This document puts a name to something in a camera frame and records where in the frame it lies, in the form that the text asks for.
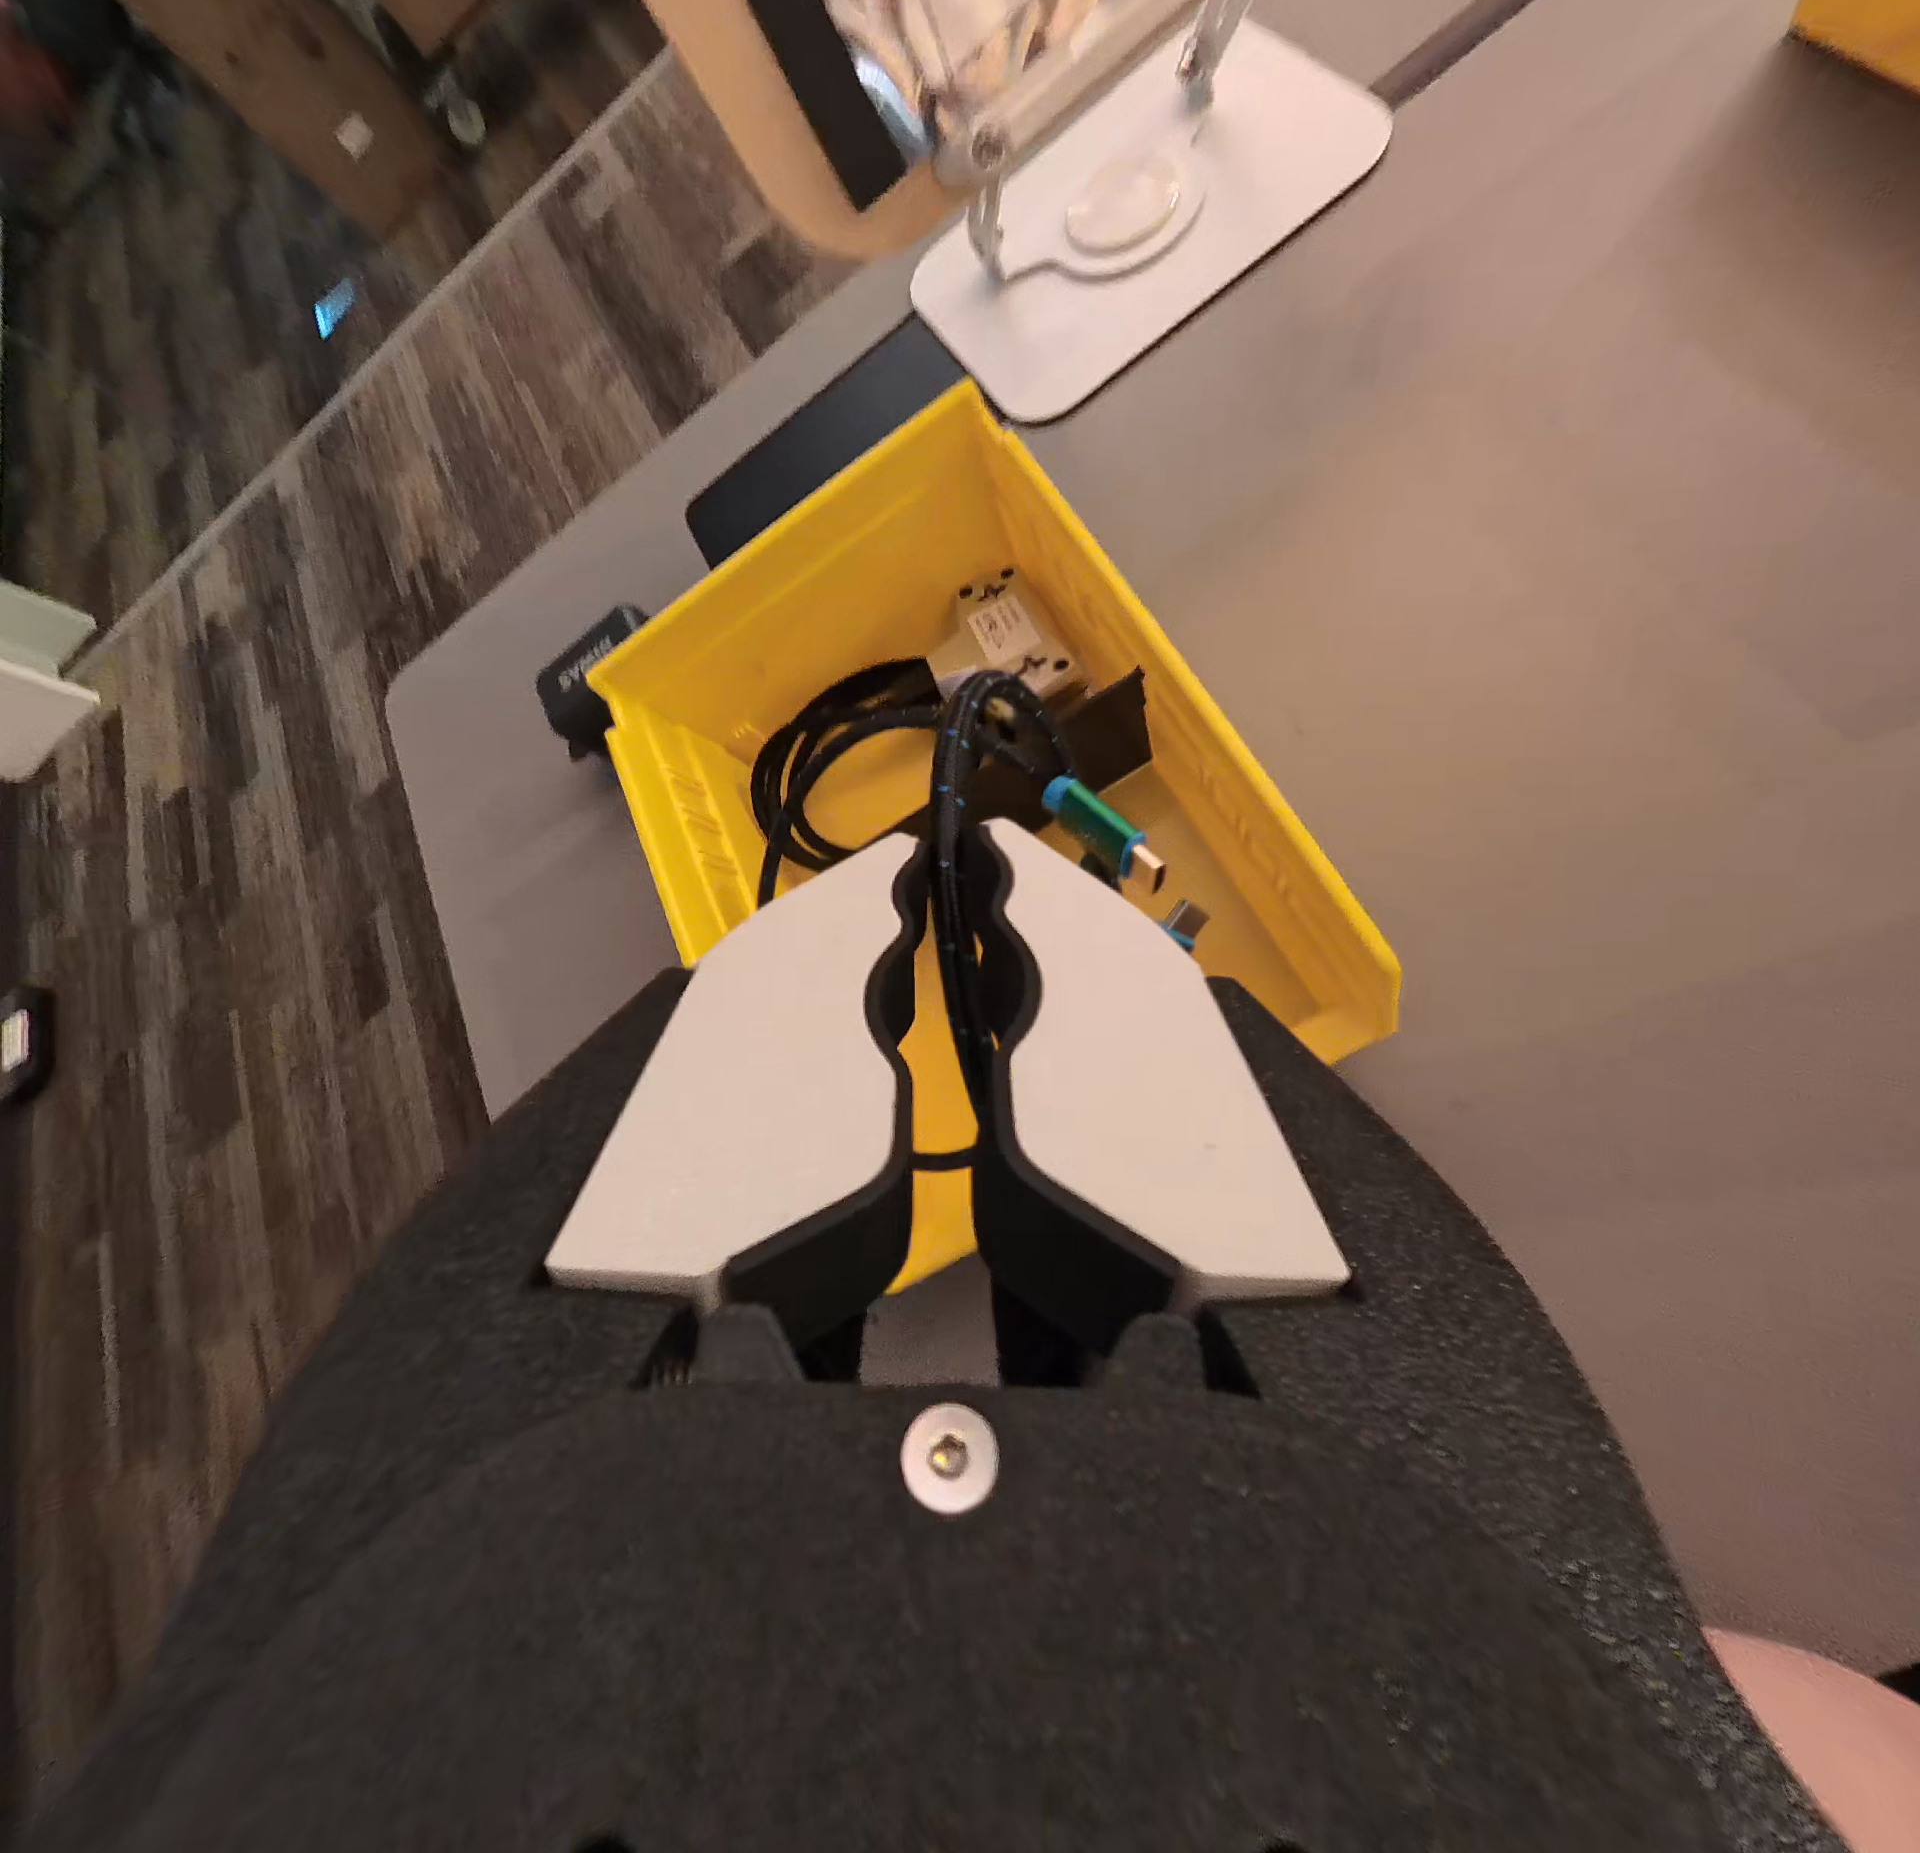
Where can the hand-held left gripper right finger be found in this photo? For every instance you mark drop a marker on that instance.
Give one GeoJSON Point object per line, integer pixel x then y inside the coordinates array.
{"type": "Point", "coordinates": [1154, 1120]}

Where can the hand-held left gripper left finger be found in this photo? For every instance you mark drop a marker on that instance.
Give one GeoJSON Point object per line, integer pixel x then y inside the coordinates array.
{"type": "Point", "coordinates": [735, 1120]}

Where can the person's right forearm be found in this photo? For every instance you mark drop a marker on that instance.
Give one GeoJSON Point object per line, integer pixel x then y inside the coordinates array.
{"type": "Point", "coordinates": [1830, 1764]}

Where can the black bin divider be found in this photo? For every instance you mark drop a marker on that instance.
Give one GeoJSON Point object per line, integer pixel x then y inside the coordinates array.
{"type": "Point", "coordinates": [1118, 728]}

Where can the black desk control box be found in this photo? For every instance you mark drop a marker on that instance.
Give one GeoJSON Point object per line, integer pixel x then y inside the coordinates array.
{"type": "Point", "coordinates": [578, 675]}

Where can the clear plastic disc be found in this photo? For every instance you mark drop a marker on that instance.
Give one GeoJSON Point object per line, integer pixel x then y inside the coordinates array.
{"type": "Point", "coordinates": [1133, 204]}

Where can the white display stand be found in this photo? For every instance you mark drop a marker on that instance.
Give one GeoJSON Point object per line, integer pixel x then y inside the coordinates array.
{"type": "Point", "coordinates": [1276, 129]}

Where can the rounded wooden panel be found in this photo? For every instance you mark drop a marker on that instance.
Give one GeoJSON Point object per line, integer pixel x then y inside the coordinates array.
{"type": "Point", "coordinates": [704, 53]}

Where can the cardboard box with white label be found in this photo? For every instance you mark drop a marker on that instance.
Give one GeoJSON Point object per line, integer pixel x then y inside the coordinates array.
{"type": "Point", "coordinates": [226, 22]}

